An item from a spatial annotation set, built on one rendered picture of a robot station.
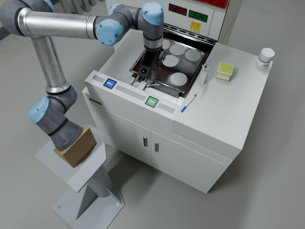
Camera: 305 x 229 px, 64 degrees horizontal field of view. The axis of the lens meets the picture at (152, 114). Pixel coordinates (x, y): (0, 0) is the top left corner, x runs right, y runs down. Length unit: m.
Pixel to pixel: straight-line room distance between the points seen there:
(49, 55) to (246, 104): 0.98
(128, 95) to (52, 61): 0.41
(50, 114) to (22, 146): 1.36
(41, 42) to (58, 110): 0.30
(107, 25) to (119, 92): 0.61
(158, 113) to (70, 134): 0.44
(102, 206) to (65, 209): 0.29
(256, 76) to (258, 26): 2.01
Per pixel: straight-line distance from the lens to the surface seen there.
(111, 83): 1.36
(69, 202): 2.14
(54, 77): 1.20
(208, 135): 1.21
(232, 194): 2.17
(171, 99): 1.39
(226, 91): 1.37
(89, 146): 1.30
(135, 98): 1.29
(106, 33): 0.78
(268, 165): 2.36
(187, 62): 1.55
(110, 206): 2.06
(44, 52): 1.15
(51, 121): 1.17
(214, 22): 1.54
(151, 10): 0.87
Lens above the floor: 2.02
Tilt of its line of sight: 59 degrees down
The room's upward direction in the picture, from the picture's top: straight up
